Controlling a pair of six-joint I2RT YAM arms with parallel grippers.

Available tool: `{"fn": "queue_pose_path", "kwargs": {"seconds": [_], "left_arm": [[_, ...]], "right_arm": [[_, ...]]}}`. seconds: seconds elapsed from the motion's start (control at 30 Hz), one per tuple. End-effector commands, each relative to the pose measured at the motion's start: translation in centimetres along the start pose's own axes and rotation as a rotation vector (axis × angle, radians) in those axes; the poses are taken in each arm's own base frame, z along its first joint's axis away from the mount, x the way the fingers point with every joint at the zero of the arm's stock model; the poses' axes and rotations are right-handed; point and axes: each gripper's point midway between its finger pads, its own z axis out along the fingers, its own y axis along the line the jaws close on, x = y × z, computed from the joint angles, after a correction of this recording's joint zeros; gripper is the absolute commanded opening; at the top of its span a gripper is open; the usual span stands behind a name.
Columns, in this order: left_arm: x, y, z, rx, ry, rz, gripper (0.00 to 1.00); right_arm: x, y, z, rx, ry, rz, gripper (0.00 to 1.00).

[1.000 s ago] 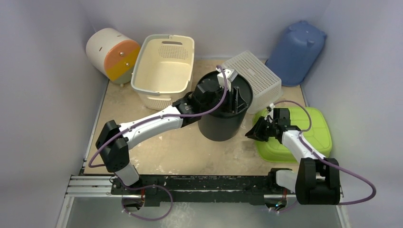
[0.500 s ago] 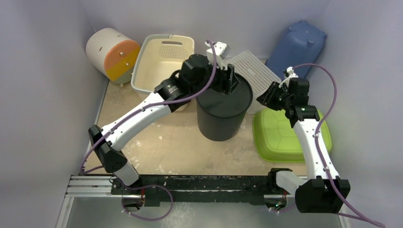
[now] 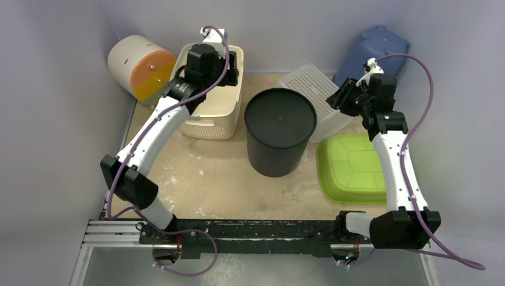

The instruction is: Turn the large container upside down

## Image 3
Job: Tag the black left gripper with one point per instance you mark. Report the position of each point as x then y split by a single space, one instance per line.
230 78

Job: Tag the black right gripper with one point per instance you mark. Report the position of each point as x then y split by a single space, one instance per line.
343 93

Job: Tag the white lattice plastic basket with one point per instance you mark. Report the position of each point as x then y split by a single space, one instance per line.
309 81

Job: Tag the cream perforated storage basket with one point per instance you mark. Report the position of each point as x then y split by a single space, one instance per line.
217 116

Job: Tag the black cylindrical bucket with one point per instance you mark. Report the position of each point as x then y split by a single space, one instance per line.
279 124

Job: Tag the blue plastic bucket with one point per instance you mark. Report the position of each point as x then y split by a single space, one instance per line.
372 43

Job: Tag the lime green plastic basin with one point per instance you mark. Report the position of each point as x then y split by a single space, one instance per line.
349 170

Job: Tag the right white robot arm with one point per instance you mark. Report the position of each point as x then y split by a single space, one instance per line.
408 223

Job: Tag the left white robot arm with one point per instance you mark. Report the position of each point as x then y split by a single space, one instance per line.
126 174

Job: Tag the white pastel drawer cabinet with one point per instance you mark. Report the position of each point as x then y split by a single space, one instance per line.
141 67

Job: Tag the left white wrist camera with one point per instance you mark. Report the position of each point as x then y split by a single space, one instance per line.
212 35

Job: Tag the aluminium rail base frame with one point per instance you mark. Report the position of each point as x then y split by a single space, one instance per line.
216 251

